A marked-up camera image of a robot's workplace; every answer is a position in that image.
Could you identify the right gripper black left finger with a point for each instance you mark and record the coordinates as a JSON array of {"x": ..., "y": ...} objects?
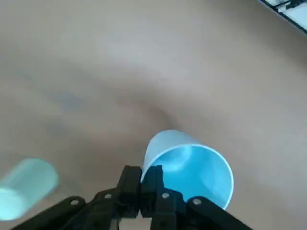
[{"x": 129, "y": 191}]

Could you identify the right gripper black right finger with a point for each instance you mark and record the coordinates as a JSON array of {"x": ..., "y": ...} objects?
[{"x": 153, "y": 191}]

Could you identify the blue plastic cup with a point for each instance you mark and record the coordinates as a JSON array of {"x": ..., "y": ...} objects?
[{"x": 192, "y": 172}]

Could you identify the green plastic cup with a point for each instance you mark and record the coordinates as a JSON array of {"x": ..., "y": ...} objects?
[{"x": 26, "y": 182}]

